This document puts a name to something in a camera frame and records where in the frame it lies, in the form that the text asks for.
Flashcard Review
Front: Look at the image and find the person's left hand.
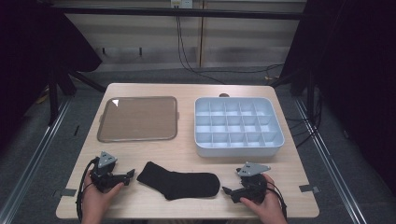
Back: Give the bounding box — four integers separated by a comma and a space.
81, 170, 125, 224

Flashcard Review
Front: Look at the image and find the dark curtain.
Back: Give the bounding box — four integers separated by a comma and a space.
279, 0, 396, 194
0, 0, 104, 150

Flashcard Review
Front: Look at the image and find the black sock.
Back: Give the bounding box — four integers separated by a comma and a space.
135, 161, 221, 201

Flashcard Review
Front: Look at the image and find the left hand-held gripper cable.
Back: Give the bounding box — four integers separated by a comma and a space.
76, 157, 101, 222

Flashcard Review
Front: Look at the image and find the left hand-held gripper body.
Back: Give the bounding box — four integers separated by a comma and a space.
90, 151, 126, 193

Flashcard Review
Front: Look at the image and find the black wall cable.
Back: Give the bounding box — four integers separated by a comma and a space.
176, 15, 227, 85
177, 15, 284, 76

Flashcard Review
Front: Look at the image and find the clear brown tray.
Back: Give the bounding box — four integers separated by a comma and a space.
96, 95, 179, 144

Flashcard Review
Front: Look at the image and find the black horizontal bar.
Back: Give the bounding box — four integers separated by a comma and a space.
55, 7, 304, 21

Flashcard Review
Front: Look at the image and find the person's right hand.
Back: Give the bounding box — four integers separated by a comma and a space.
239, 173, 288, 224

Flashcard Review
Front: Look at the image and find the grey tape piece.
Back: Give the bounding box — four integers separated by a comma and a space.
60, 188, 78, 198
298, 184, 321, 194

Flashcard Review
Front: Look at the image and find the white wall socket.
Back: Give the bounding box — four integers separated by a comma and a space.
170, 0, 194, 9

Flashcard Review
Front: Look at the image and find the hand-held gripper cable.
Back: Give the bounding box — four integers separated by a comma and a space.
265, 180, 289, 220
76, 157, 101, 222

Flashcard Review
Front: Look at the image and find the metal floor rail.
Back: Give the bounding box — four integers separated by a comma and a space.
0, 98, 73, 224
293, 98, 370, 224

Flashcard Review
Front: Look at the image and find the black floor cable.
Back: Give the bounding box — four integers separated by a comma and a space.
286, 115, 321, 148

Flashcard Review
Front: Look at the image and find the black metal stand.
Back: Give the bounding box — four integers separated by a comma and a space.
269, 69, 316, 119
46, 68, 106, 126

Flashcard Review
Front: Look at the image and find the light blue divided storage box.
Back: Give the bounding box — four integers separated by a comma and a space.
193, 96, 286, 158

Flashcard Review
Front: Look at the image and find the right hand-held gripper cable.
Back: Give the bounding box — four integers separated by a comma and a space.
265, 180, 289, 220

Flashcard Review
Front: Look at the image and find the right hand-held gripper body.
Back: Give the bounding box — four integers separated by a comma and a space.
236, 161, 271, 204

